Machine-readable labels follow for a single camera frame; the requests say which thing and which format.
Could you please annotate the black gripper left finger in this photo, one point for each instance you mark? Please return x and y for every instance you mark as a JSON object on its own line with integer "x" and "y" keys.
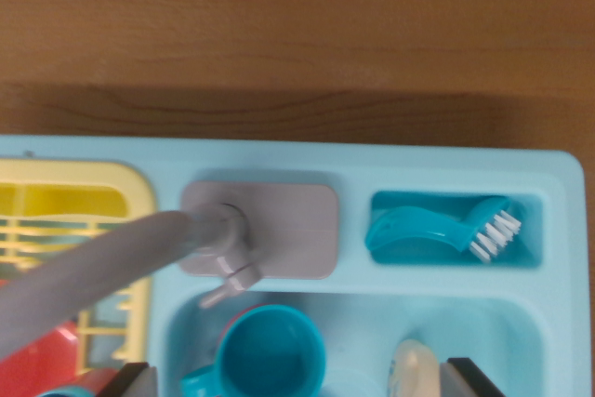
{"x": 135, "y": 383}

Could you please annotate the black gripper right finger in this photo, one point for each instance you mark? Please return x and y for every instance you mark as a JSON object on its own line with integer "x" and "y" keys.
{"x": 465, "y": 380}

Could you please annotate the cream detergent bottle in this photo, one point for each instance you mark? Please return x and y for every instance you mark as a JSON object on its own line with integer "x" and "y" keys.
{"x": 413, "y": 369}

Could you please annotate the light blue toy sink unit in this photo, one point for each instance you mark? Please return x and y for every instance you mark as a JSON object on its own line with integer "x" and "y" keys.
{"x": 325, "y": 155}

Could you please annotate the red plate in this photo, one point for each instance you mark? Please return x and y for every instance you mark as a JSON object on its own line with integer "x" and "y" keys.
{"x": 42, "y": 360}

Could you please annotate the grey toy faucet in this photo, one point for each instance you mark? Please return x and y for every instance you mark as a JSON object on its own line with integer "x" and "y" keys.
{"x": 116, "y": 248}

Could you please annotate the teal dish brush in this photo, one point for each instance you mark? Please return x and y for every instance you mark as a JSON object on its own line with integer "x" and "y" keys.
{"x": 404, "y": 229}

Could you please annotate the yellow dish rack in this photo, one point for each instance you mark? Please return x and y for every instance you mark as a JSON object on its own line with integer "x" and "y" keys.
{"x": 139, "y": 183}

